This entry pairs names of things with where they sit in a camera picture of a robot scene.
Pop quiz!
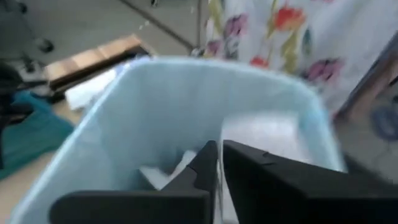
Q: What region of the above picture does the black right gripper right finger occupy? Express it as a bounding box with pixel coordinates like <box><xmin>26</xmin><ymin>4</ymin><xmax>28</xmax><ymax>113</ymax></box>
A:
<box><xmin>222</xmin><ymin>139</ymin><xmax>398</xmax><ymax>224</ymax></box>

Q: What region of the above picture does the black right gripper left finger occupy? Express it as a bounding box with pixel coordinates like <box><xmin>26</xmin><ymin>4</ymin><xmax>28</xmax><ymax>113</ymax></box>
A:
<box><xmin>161</xmin><ymin>139</ymin><xmax>219</xmax><ymax>224</ymax></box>

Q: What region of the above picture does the light blue trash bag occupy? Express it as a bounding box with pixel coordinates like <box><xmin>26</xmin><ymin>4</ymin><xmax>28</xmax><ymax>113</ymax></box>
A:
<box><xmin>7</xmin><ymin>55</ymin><xmax>348</xmax><ymax>224</ymax></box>

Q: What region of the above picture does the white blue plastic package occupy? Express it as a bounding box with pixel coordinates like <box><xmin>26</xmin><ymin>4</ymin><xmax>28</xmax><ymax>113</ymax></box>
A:
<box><xmin>63</xmin><ymin>60</ymin><xmax>125</xmax><ymax>111</ymax></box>

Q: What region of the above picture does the floral print curtain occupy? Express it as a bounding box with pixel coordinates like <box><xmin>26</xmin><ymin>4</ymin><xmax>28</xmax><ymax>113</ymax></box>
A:
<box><xmin>198</xmin><ymin>0</ymin><xmax>398</xmax><ymax>114</ymax></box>

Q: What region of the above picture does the teal mesh cloth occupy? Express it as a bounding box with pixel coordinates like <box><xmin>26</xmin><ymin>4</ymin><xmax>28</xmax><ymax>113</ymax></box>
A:
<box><xmin>0</xmin><ymin>90</ymin><xmax>75</xmax><ymax>181</ymax></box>

